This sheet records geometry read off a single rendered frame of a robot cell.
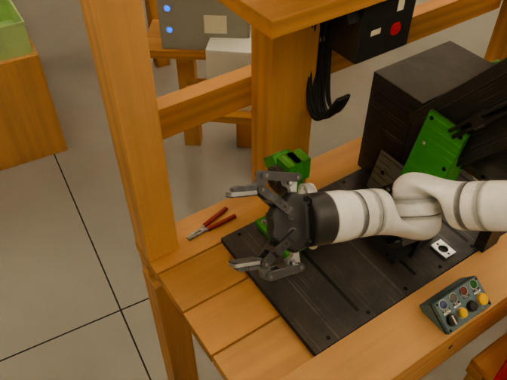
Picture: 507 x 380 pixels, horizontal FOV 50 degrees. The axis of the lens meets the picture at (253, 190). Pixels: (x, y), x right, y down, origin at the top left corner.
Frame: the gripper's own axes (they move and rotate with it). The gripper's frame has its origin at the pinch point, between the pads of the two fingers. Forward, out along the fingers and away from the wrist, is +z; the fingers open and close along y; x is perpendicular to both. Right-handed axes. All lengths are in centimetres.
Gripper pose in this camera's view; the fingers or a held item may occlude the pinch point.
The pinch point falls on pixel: (233, 229)
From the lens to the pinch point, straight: 71.7
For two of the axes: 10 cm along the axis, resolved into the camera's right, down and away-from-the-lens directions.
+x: -4.3, -0.7, 9.0
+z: -9.0, 0.8, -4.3
